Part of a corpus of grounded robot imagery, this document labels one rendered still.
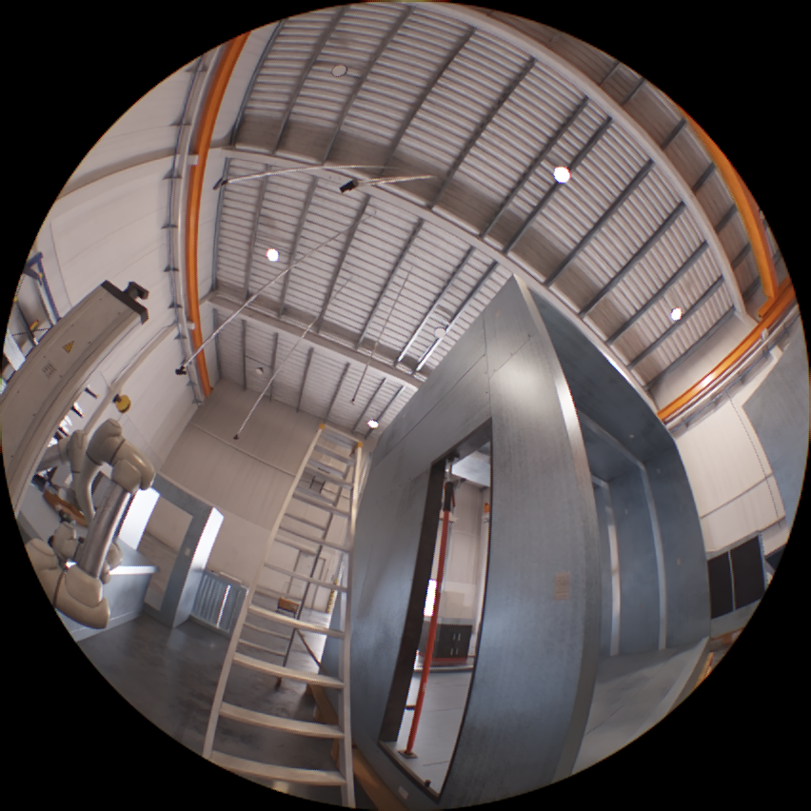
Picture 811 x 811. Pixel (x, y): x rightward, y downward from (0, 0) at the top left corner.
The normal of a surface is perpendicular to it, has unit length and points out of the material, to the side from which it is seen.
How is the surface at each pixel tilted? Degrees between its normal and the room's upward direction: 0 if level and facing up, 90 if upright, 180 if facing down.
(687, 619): 90
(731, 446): 90
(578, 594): 90
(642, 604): 90
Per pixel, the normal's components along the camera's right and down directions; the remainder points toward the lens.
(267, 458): 0.44, -0.53
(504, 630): -0.88, -0.41
